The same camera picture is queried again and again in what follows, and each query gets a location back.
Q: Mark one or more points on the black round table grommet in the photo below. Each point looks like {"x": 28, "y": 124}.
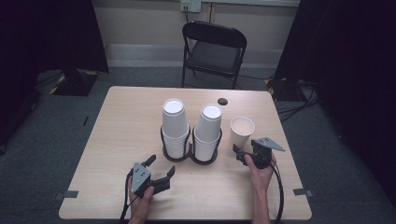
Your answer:
{"x": 222, "y": 101}

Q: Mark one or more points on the black curtain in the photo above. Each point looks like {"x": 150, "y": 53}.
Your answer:
{"x": 46, "y": 46}
{"x": 351, "y": 77}

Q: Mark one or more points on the black double cup holder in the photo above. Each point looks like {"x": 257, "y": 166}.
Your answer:
{"x": 175, "y": 160}

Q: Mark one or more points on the white wall socket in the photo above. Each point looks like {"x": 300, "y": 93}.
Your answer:
{"x": 190, "y": 5}

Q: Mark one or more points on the grey tape strip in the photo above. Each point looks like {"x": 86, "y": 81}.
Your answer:
{"x": 67, "y": 194}
{"x": 302, "y": 192}

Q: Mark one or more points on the person's right hand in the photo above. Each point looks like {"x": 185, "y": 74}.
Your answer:
{"x": 261, "y": 179}

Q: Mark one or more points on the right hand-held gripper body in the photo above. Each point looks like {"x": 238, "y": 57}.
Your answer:
{"x": 261, "y": 154}

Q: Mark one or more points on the person's left hand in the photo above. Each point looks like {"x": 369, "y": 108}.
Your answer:
{"x": 140, "y": 207}

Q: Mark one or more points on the black folding chair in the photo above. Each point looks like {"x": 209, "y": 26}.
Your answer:
{"x": 214, "y": 57}

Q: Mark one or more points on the stack of white cups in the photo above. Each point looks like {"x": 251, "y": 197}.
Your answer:
{"x": 207, "y": 130}
{"x": 174, "y": 124}

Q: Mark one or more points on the black stand base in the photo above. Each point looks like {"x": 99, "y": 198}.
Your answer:
{"x": 74, "y": 84}
{"x": 281, "y": 90}

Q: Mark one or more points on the white paper cup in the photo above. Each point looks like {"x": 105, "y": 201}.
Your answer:
{"x": 241, "y": 130}

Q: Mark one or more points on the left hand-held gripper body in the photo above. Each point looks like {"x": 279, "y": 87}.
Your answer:
{"x": 140, "y": 180}

